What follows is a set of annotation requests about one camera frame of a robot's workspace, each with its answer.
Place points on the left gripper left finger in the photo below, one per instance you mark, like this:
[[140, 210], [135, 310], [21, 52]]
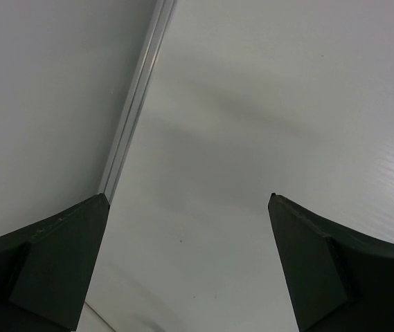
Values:
[[46, 268]]

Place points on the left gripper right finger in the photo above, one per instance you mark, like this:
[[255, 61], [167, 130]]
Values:
[[338, 279]]

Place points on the aluminium table frame rail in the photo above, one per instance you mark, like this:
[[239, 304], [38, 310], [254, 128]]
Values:
[[159, 21]]

